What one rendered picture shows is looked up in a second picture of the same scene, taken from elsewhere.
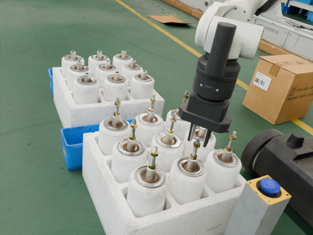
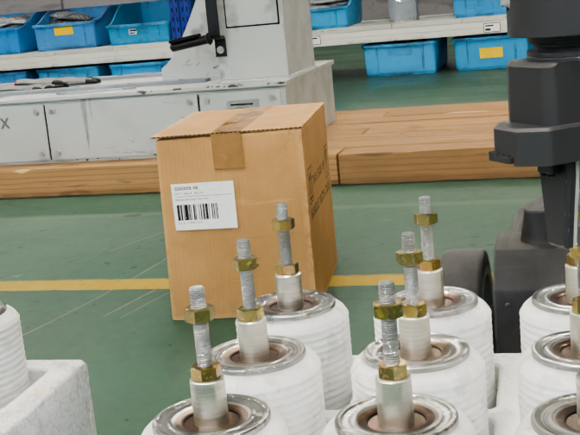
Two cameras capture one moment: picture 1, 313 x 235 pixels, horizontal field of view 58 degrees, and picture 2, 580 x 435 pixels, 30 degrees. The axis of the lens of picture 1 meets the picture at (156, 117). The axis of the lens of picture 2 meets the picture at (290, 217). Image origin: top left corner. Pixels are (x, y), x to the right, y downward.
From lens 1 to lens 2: 0.59 m
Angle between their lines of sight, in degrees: 44
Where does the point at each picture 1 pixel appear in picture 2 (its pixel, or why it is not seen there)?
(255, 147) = not seen: hidden behind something
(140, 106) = (38, 424)
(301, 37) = (93, 104)
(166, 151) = (467, 375)
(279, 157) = not seen: hidden behind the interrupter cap
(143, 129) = (285, 392)
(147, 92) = (22, 358)
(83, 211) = not seen: outside the picture
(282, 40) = (38, 141)
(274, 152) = (532, 286)
